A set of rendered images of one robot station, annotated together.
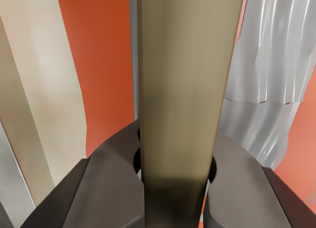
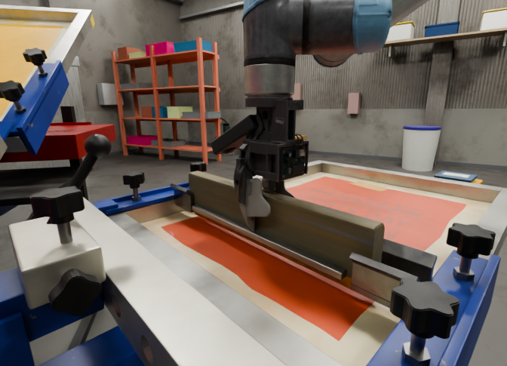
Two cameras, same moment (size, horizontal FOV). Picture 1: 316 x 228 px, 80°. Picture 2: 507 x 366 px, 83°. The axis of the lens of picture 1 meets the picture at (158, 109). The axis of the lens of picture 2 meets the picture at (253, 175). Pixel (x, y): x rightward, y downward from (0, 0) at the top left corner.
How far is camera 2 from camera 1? 51 cm
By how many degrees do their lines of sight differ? 98
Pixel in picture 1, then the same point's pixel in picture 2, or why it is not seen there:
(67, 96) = (216, 269)
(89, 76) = (221, 259)
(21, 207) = (237, 305)
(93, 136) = (245, 278)
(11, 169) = (212, 280)
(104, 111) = (239, 266)
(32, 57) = not seen: hidden behind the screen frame
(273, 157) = not seen: hidden behind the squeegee
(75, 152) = (244, 291)
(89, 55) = (216, 254)
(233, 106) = not seen: hidden behind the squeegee
